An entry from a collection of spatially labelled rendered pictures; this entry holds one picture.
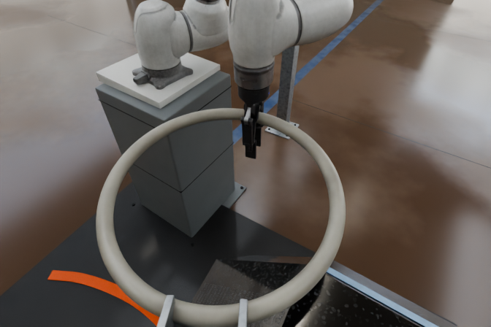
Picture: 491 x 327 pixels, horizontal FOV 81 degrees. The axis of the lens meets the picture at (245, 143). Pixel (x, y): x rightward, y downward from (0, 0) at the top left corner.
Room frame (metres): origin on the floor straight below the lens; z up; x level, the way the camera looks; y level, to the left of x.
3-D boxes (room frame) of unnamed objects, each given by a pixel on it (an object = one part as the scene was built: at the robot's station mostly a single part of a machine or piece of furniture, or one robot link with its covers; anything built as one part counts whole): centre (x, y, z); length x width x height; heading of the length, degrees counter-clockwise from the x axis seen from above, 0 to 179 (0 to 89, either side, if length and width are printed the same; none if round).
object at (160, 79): (1.06, 0.35, 0.86); 0.22 x 0.18 x 0.06; 140
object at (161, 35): (1.08, 0.32, 1.00); 0.18 x 0.16 x 0.22; 122
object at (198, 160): (1.08, 0.34, 0.40); 0.50 x 0.50 x 0.80; 56
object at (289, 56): (1.74, -0.28, 0.54); 0.20 x 0.20 x 1.09; 59
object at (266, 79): (0.59, -0.02, 1.10); 0.09 x 0.09 x 0.06
